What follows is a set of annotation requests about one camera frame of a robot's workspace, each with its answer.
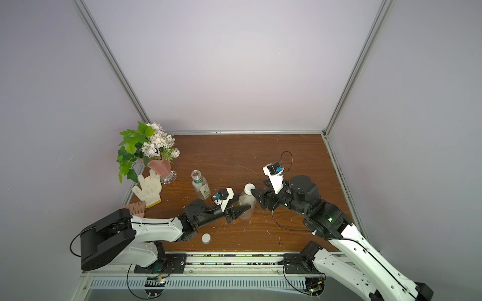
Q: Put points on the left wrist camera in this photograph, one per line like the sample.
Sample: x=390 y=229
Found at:
x=223 y=197

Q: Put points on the artificial flower bouquet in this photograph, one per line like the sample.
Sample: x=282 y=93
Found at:
x=149 y=141

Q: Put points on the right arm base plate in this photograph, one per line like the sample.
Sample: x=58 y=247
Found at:
x=301 y=264

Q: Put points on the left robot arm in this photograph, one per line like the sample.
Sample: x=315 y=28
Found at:
x=121 y=237

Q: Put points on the pink glass vase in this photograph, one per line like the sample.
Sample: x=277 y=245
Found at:
x=162 y=168

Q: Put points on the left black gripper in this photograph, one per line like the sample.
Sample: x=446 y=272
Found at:
x=228 y=214

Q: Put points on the left electronics board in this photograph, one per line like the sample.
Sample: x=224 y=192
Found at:
x=154 y=287

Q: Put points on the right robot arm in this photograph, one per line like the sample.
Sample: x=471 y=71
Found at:
x=371 y=277

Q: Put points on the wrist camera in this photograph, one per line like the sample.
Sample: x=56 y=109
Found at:
x=274 y=172
x=223 y=197

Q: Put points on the aluminium front rail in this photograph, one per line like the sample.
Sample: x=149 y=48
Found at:
x=215 y=262

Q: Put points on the electronics board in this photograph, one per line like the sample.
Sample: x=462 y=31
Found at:
x=154 y=287
x=315 y=286

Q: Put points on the right electronics board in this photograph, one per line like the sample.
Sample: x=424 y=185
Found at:
x=315 y=286

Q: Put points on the labelled clear plastic bottle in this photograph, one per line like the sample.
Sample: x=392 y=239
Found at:
x=200 y=185

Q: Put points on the white bottle cap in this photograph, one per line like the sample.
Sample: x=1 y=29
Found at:
x=248 y=188
x=206 y=238

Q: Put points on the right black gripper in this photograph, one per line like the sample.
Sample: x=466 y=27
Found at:
x=267 y=197

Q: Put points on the white knitted work glove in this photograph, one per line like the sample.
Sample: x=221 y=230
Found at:
x=149 y=189

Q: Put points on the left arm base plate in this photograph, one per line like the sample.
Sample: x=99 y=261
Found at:
x=173 y=263

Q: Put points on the pink brush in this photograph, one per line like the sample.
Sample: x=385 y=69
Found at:
x=136 y=209

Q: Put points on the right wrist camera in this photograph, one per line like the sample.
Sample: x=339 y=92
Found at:
x=274 y=172

